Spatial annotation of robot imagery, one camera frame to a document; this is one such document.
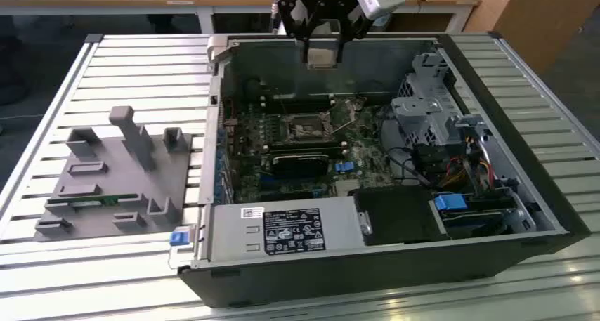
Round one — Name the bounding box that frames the metal drive cage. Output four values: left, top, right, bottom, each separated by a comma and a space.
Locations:
389, 52, 469, 150

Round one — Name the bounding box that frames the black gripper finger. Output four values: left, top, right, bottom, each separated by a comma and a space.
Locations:
335, 8, 376, 67
276, 0, 320, 67

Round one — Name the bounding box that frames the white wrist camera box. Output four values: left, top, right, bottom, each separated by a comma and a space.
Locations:
353, 0, 407, 20

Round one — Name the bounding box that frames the green RAM stick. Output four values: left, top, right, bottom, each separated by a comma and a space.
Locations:
45, 193, 141, 208

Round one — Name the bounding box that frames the metal disk bay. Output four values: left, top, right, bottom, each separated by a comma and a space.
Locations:
428, 185, 540, 240

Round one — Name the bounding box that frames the black graphics card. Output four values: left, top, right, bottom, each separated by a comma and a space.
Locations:
269, 153, 331, 178

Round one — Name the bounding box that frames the coloured power wire bundle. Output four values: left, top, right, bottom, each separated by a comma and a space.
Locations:
440, 152, 496, 192

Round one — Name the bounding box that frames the black plastic cover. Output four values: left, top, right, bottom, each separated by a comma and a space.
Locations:
351, 187, 449, 247

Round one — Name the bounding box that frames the metal socket cover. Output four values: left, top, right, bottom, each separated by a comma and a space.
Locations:
327, 96, 367, 136

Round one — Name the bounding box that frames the silver finned heatsink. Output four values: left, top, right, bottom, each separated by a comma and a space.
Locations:
335, 179, 361, 195

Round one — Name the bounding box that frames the black open PC case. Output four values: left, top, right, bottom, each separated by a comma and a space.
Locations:
176, 31, 592, 310

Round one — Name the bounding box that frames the green motherboard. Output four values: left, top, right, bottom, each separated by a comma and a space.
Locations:
213, 96, 400, 204

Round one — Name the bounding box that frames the blue disk carrier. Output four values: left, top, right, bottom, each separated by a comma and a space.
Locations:
433, 193, 468, 213

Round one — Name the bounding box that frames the grey parts rack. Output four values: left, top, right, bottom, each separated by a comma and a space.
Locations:
33, 105, 195, 244

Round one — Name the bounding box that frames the silver green CPU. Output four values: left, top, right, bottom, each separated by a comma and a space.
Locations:
307, 47, 340, 70

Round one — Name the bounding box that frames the CPU socket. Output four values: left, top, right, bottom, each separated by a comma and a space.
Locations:
283, 112, 336, 142

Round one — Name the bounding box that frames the grey power supply unit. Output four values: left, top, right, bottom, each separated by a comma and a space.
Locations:
205, 204, 367, 262

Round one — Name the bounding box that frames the wooden cabinet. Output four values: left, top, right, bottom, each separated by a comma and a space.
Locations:
463, 0, 600, 74

